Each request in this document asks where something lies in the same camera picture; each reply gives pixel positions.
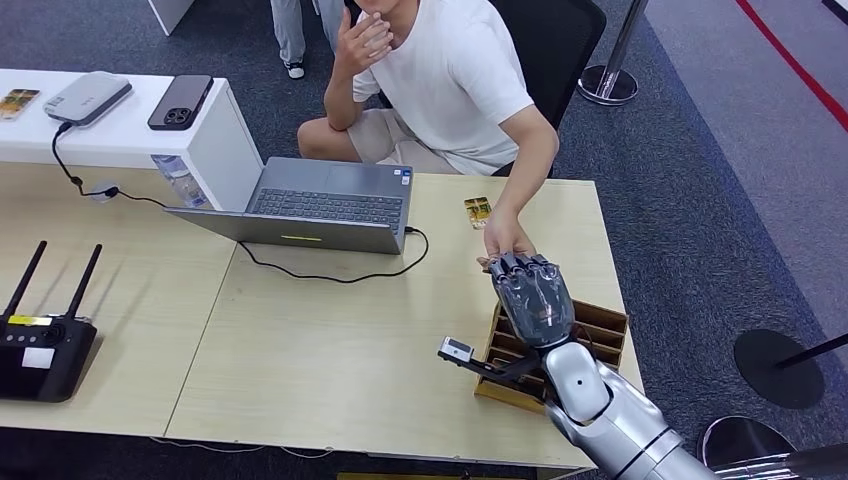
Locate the grey flat device box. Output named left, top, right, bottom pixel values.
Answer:
left=43, top=71, right=134, bottom=128

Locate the clear plastic bottle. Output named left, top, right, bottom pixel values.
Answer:
left=150, top=154, right=213, bottom=211

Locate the person's right hand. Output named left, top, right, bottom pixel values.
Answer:
left=333, top=9, right=396, bottom=78

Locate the grey laptop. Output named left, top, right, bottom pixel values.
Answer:
left=164, top=156, right=414, bottom=256

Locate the black stanchion post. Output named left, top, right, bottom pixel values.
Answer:
left=733, top=329, right=848, bottom=411

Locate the black device cable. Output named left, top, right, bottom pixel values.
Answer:
left=51, top=121, right=171, bottom=210

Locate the black office chair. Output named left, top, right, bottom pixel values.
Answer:
left=486, top=0, right=608, bottom=179

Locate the black smartphone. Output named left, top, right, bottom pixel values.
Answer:
left=146, top=74, right=215, bottom=132

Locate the chrome stanchion post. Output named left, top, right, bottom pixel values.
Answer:
left=696, top=415, right=848, bottom=480
left=577, top=0, right=652, bottom=107

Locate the brown slotted card holder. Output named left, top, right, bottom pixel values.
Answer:
left=474, top=299, right=629, bottom=416

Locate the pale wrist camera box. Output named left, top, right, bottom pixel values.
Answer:
left=439, top=336, right=476, bottom=365

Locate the orange printed card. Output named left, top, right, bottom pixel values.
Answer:
left=0, top=88, right=42, bottom=123

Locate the standing person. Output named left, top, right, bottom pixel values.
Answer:
left=269, top=0, right=347, bottom=81

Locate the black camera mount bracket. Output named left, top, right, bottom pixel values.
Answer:
left=436, top=349, right=551, bottom=400

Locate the yellow green card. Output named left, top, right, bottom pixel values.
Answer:
left=463, top=196, right=494, bottom=231

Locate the white furniture panel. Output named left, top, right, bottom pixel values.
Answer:
left=146, top=0, right=197, bottom=37

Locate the black router with antennas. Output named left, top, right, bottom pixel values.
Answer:
left=0, top=241, right=105, bottom=404

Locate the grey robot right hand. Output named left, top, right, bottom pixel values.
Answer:
left=488, top=252, right=577, bottom=350

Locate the person's left hand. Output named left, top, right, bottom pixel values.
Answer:
left=476, top=210, right=539, bottom=270

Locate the black laptop power cable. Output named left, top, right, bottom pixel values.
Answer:
left=238, top=226, right=431, bottom=285

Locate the thin white cable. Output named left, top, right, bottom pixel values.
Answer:
left=148, top=437, right=336, bottom=460

